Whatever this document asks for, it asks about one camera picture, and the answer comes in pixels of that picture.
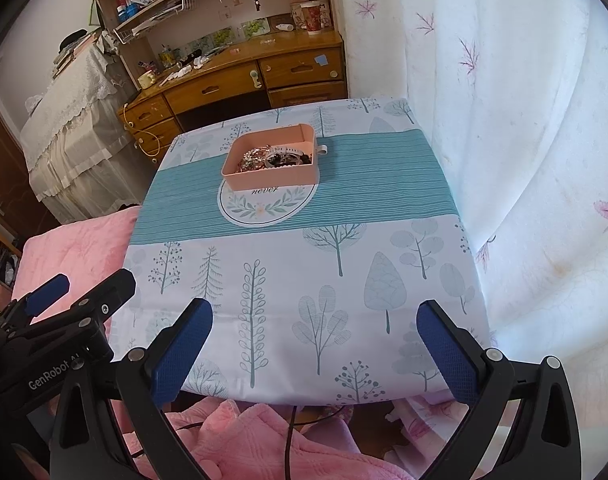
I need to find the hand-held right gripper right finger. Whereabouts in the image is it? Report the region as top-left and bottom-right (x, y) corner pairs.
(415, 299), (583, 480)

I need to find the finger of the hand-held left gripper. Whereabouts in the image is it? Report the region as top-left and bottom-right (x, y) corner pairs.
(76, 268), (137, 325)
(4, 273), (70, 322)

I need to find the silver rhinestone brooch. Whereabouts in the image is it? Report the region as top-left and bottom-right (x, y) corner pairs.
(240, 147), (269, 172)

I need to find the wooden shelf hutch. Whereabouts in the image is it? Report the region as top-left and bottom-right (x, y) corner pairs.
(84, 0), (335, 92)

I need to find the brown wooden door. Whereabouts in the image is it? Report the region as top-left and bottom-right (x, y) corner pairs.
(0, 102), (60, 243)

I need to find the white floral curtain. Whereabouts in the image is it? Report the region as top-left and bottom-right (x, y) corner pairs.
(331, 0), (608, 466)

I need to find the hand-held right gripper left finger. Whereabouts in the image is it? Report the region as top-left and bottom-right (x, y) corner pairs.
(48, 297), (215, 480)

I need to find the white wire rack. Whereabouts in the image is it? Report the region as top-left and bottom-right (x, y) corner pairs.
(114, 0), (195, 45)

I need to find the pink plastic box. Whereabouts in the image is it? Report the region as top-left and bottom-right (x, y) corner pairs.
(220, 122), (331, 192)

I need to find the pink strap watch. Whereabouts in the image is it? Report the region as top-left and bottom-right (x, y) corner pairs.
(265, 144), (305, 169)

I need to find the pink fleece clothing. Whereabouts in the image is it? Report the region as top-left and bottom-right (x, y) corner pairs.
(121, 394), (415, 480)

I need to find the black cable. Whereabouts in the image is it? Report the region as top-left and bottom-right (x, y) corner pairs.
(283, 404), (299, 480)

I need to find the pink quilted blanket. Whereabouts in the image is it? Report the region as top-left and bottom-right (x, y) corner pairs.
(12, 207), (140, 313)

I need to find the white lace cloth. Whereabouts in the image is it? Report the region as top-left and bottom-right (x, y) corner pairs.
(20, 35), (150, 222)

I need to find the red paper cup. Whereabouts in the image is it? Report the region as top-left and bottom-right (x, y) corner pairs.
(301, 1), (331, 36)

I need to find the pale cord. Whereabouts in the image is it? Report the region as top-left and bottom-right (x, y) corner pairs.
(124, 104), (163, 157)

